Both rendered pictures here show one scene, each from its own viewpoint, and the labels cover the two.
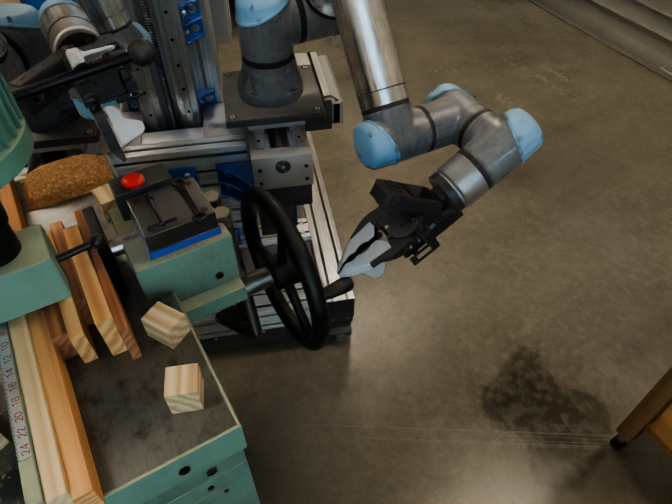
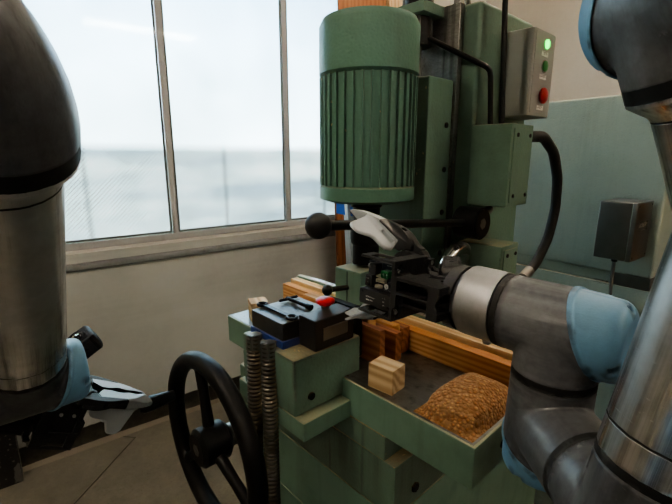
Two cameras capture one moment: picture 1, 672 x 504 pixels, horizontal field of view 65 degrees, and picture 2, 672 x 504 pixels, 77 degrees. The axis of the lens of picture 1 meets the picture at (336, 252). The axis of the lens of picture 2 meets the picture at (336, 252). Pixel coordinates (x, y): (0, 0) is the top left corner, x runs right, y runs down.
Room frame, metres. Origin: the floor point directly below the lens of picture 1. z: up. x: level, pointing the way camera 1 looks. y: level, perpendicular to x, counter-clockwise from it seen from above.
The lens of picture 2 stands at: (1.18, 0.16, 1.24)
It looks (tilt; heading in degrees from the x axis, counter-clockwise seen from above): 13 degrees down; 168
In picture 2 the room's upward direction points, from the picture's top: straight up
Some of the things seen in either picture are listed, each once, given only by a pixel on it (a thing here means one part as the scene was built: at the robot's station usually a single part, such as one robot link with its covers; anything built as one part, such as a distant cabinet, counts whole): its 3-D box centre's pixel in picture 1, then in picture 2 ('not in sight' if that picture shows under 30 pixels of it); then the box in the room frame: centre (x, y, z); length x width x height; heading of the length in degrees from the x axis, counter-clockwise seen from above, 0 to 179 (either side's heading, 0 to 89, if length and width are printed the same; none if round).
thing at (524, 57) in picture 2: not in sight; (527, 76); (0.37, 0.73, 1.40); 0.10 x 0.06 x 0.16; 121
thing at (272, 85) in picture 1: (269, 71); not in sight; (1.13, 0.15, 0.87); 0.15 x 0.15 x 0.10
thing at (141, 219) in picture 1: (163, 204); (301, 319); (0.55, 0.24, 0.99); 0.13 x 0.11 x 0.06; 31
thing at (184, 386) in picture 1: (184, 388); (258, 309); (0.30, 0.17, 0.92); 0.04 x 0.04 x 0.04; 10
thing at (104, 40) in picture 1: (96, 67); (417, 286); (0.73, 0.35, 1.09); 0.12 x 0.09 x 0.08; 31
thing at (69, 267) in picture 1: (74, 270); (364, 332); (0.48, 0.36, 0.93); 0.16 x 0.02 x 0.05; 31
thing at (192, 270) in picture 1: (174, 244); (301, 359); (0.54, 0.24, 0.92); 0.15 x 0.13 x 0.09; 31
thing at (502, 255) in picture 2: not in sight; (487, 270); (0.45, 0.62, 1.02); 0.09 x 0.07 x 0.12; 31
